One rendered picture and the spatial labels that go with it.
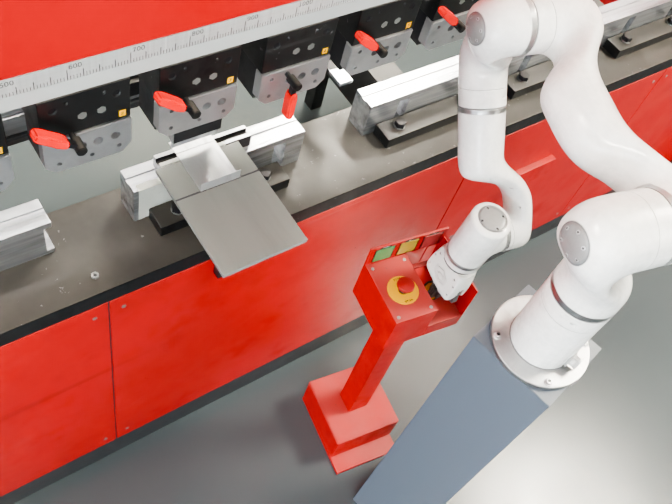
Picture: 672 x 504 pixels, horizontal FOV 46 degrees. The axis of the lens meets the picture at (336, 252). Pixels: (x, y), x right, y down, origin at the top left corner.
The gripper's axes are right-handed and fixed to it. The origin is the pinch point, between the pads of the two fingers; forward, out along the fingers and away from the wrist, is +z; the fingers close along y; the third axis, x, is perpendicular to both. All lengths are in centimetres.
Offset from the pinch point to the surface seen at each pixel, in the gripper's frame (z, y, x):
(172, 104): -48, -28, -56
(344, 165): -11.0, -30.6, -12.8
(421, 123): -13.5, -35.4, 8.9
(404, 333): 2.3, 6.6, -10.9
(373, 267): -3.4, -8.3, -13.6
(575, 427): 71, 34, 64
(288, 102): -38, -31, -32
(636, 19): -16, -52, 87
